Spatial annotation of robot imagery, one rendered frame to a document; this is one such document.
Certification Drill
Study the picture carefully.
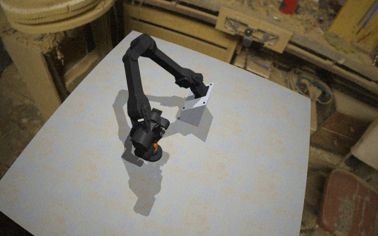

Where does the dark grey round pedestal with shaft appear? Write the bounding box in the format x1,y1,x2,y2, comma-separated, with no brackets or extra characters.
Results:
149,144,162,162

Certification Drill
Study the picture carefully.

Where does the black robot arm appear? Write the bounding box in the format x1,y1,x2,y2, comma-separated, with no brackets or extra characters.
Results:
122,33,210,152

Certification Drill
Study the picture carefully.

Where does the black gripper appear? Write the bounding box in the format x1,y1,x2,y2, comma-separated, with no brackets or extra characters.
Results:
134,117,170,161

